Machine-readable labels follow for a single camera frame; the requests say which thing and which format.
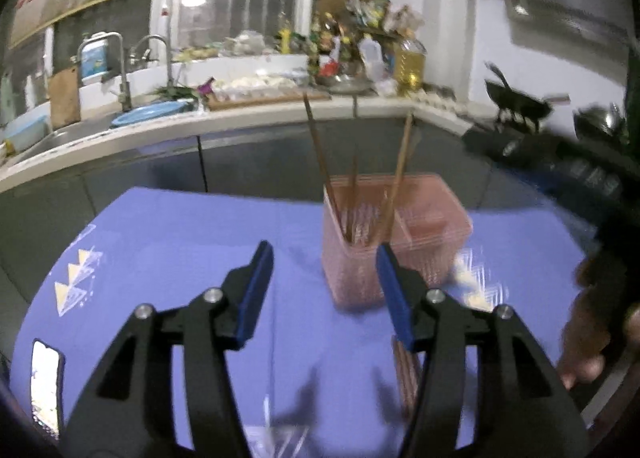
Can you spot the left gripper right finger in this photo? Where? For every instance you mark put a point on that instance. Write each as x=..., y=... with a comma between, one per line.
x=523, y=409

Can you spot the black wok on stove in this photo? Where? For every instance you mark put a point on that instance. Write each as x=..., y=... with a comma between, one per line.
x=519, y=110

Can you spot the pink perforated utensil basket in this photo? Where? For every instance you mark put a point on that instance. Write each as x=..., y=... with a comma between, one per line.
x=430, y=226

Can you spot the brown chopstick in basket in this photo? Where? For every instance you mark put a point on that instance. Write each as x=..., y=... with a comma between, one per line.
x=385, y=226
x=323, y=168

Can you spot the person's right hand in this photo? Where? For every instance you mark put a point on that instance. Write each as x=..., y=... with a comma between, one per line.
x=599, y=314

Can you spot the wooden cutting board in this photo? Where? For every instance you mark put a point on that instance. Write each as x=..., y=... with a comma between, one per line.
x=64, y=98

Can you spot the smartphone on table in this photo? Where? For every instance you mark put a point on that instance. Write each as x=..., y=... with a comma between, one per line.
x=45, y=388

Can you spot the chrome kitchen faucet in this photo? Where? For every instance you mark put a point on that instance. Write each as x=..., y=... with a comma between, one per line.
x=124, y=96

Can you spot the white plastic jug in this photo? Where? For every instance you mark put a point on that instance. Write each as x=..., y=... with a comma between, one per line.
x=372, y=57

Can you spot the yellow cooking oil bottle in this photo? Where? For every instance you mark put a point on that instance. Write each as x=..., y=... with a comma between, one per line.
x=409, y=61

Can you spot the lidded black pot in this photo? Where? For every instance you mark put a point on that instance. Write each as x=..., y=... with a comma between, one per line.
x=605, y=124

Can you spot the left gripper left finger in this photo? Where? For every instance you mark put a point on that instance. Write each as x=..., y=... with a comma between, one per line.
x=125, y=408

